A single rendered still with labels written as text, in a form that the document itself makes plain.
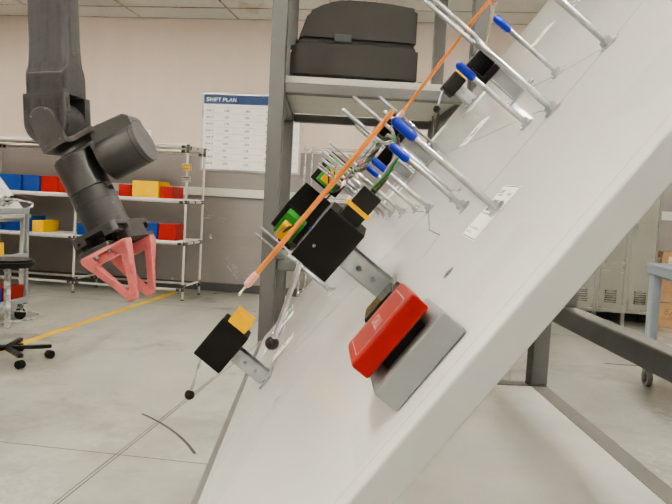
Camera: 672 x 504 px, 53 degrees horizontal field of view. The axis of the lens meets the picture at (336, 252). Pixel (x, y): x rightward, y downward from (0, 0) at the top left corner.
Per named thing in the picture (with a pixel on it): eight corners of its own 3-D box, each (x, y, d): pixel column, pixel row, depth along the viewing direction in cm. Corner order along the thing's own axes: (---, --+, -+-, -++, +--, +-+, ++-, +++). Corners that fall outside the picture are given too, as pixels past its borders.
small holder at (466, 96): (449, 127, 131) (424, 106, 130) (476, 95, 130) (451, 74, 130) (453, 125, 126) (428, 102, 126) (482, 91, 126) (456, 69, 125)
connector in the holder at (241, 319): (247, 329, 94) (231, 316, 94) (256, 318, 94) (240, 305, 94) (244, 334, 90) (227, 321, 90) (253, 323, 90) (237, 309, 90)
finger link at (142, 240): (178, 281, 94) (148, 221, 94) (158, 287, 87) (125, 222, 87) (137, 302, 95) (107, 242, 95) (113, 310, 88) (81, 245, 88)
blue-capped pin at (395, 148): (457, 213, 60) (384, 149, 60) (469, 200, 60) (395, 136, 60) (459, 215, 59) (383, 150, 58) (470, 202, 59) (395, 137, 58)
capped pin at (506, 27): (557, 76, 67) (492, 18, 66) (550, 81, 69) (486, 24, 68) (566, 65, 67) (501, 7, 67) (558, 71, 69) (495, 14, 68)
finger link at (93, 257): (171, 284, 91) (140, 221, 91) (149, 290, 84) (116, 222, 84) (128, 305, 92) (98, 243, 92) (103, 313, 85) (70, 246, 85)
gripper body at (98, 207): (152, 229, 94) (128, 181, 94) (119, 232, 84) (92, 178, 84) (113, 250, 95) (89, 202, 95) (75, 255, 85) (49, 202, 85)
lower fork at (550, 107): (565, 99, 56) (435, -16, 55) (550, 116, 56) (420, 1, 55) (556, 103, 58) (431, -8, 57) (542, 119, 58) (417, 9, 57)
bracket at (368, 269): (379, 292, 65) (339, 259, 65) (395, 274, 65) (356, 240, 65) (378, 306, 61) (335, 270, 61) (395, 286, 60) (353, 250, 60)
